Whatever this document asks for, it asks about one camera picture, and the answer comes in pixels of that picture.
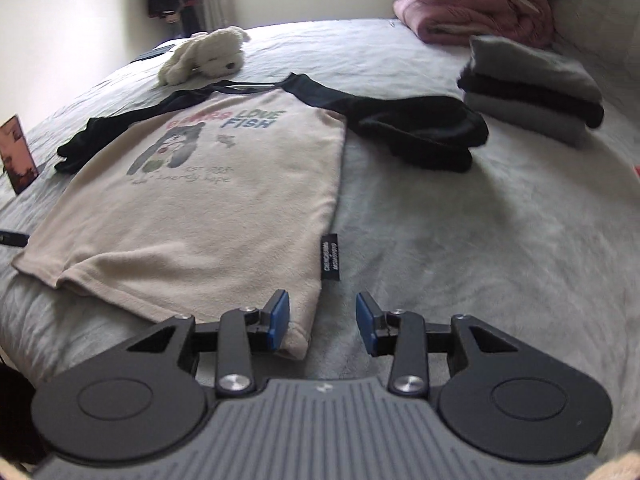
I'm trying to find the bottom grey folded garment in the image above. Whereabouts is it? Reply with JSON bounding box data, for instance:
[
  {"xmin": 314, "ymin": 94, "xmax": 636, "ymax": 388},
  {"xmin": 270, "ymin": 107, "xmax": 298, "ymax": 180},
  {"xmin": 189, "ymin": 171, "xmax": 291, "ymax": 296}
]
[{"xmin": 464, "ymin": 92, "xmax": 588, "ymax": 148}]

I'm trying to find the white plush dog toy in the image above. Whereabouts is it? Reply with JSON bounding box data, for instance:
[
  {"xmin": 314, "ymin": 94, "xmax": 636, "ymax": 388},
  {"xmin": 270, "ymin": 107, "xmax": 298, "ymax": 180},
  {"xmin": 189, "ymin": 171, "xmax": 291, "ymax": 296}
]
[{"xmin": 157, "ymin": 26, "xmax": 250, "ymax": 86}]

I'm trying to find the grey folded garment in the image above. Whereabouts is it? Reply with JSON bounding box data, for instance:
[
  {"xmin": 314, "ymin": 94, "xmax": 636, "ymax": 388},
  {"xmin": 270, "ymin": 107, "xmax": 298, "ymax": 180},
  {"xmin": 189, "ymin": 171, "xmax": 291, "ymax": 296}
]
[
  {"xmin": 470, "ymin": 36, "xmax": 602, "ymax": 103},
  {"xmin": 464, "ymin": 92, "xmax": 588, "ymax": 148}
]

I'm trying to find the pink folded quilt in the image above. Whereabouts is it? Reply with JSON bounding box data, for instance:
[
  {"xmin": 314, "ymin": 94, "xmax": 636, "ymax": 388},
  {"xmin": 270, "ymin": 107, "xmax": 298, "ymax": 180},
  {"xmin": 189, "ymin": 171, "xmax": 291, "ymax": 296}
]
[{"xmin": 393, "ymin": 0, "xmax": 554, "ymax": 48}]

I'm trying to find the grey bed sheet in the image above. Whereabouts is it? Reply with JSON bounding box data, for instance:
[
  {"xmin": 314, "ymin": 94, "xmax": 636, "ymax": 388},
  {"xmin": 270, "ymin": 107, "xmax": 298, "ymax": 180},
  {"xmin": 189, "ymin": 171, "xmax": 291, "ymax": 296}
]
[{"xmin": 1, "ymin": 20, "xmax": 639, "ymax": 457}]

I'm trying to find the black folded garment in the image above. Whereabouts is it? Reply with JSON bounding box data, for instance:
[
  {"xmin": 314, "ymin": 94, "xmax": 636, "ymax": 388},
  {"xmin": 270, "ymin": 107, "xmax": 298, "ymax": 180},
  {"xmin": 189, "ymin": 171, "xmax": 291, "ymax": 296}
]
[{"xmin": 457, "ymin": 67, "xmax": 604, "ymax": 128}]

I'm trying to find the grey padded headboard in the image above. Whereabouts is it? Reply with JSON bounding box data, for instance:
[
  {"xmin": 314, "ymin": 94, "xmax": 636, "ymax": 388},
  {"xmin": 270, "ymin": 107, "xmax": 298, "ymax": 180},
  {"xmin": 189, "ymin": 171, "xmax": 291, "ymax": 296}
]
[{"xmin": 551, "ymin": 0, "xmax": 639, "ymax": 118}]

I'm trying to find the top grey folded garment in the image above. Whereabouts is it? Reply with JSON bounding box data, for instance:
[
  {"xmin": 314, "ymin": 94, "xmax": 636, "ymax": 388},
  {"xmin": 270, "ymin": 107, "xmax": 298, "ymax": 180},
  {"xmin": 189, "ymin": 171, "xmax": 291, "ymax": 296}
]
[{"xmin": 470, "ymin": 36, "xmax": 602, "ymax": 103}]

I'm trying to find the black and cream raglan sweatshirt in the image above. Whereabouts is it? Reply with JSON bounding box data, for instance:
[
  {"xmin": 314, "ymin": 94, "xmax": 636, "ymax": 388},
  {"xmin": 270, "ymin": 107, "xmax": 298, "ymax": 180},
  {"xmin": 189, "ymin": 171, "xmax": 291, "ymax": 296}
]
[{"xmin": 13, "ymin": 75, "xmax": 488, "ymax": 360}]

